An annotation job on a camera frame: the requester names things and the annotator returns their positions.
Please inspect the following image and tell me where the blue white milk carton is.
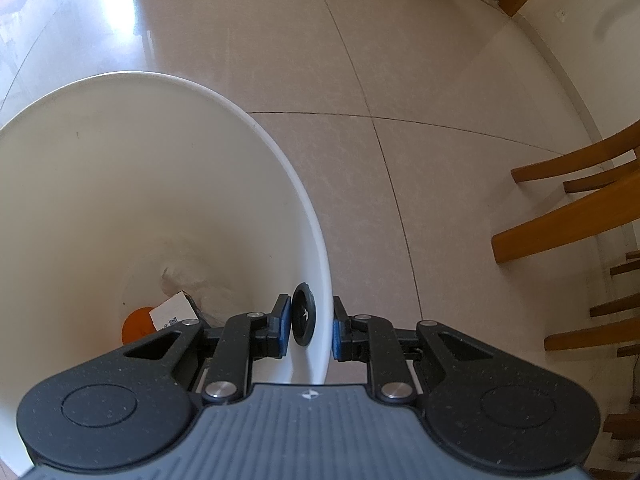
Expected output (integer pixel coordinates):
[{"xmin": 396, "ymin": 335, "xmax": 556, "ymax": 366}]
[{"xmin": 149, "ymin": 290, "xmax": 203, "ymax": 333}]

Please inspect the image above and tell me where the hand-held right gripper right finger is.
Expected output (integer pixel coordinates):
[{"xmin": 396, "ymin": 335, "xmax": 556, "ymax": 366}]
[{"xmin": 331, "ymin": 296, "xmax": 496, "ymax": 404}]

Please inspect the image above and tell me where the clear plastic film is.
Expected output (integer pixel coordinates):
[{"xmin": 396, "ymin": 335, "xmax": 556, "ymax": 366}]
[{"xmin": 160, "ymin": 255, "xmax": 236, "ymax": 321}]

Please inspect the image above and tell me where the white plastic trash bin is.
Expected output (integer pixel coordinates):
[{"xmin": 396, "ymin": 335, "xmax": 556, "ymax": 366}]
[{"xmin": 0, "ymin": 71, "xmax": 332, "ymax": 478}]

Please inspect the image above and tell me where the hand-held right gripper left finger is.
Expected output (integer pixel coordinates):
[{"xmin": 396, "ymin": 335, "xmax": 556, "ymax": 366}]
[{"xmin": 122, "ymin": 294, "xmax": 292, "ymax": 405}]

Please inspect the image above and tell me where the orange fruit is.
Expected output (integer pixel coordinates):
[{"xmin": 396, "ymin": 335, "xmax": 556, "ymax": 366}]
[{"xmin": 121, "ymin": 305, "xmax": 158, "ymax": 346}]

